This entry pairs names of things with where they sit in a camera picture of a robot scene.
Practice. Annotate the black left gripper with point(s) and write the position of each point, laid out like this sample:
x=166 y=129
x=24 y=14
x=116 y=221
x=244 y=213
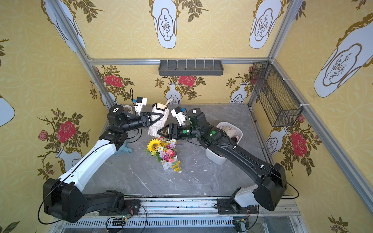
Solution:
x=144 y=119

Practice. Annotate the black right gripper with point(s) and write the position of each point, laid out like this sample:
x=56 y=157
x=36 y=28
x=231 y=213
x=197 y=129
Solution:
x=175 y=131

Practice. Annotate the cream umbrella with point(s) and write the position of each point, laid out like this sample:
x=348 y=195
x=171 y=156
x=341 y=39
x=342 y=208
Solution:
x=159 y=122

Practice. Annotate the tan umbrella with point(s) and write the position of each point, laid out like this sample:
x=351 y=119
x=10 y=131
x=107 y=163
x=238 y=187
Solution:
x=231 y=132

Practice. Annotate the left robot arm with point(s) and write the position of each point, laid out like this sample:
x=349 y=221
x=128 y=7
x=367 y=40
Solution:
x=63 y=197

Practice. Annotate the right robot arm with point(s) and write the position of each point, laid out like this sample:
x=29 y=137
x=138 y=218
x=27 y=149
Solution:
x=269 y=180

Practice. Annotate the white plastic storage box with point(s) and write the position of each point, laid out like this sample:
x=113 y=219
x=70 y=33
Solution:
x=216 y=158

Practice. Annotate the artificial flower bouquet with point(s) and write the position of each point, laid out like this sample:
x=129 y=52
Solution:
x=165 y=152

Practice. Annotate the white pot with pebbles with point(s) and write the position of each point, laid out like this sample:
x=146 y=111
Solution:
x=128 y=109

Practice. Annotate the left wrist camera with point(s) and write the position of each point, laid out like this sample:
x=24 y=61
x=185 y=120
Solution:
x=140 y=102

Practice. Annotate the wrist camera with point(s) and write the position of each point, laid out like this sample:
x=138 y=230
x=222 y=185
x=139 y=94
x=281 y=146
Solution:
x=180 y=114
x=140 y=102

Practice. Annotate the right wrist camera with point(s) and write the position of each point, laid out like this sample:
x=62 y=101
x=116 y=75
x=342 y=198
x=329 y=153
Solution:
x=180 y=114

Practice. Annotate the grey wall shelf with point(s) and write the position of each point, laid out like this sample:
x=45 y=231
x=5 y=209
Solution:
x=190 y=67

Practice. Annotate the black wire mesh basket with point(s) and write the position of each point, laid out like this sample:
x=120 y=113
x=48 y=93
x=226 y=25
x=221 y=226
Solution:
x=279 y=103

